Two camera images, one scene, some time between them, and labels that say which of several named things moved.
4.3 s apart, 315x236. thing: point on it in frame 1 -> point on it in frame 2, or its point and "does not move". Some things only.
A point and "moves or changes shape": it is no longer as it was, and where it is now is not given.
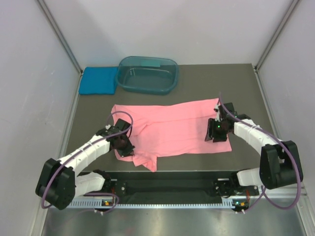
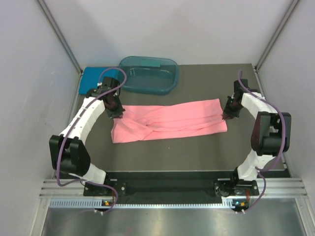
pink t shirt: (169, 128) moves or changes shape
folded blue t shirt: (98, 80) does not move
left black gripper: (128, 151) -> (117, 113)
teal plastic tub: (147, 74) does not move
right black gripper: (212, 132) -> (227, 113)
